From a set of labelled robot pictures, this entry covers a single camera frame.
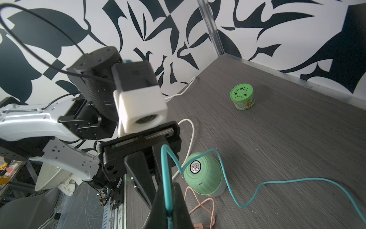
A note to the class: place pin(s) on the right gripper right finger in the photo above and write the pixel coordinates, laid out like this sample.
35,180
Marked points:
169,210

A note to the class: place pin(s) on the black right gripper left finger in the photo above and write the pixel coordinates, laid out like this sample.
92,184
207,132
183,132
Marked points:
141,177

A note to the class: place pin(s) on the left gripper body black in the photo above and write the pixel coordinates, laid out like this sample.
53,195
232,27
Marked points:
94,116

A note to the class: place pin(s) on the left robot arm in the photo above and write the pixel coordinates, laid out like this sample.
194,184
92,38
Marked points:
34,133

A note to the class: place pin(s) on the light green meat grinder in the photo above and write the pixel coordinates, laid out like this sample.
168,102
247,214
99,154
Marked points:
205,176

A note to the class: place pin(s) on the green lidded round tin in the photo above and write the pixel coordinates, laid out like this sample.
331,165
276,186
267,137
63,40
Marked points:
242,96

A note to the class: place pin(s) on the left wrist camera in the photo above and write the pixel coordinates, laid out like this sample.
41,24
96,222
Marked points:
139,102

